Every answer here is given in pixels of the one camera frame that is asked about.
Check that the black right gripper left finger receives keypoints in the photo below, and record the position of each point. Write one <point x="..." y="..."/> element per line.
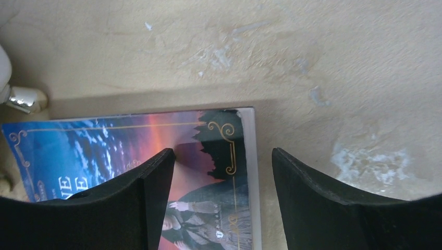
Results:
<point x="126" y="212"/>

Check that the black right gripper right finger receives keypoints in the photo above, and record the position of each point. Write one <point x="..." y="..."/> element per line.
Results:
<point x="320" y="212"/>

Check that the Jane Eyre book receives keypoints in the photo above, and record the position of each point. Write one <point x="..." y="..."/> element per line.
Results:
<point x="213" y="201"/>

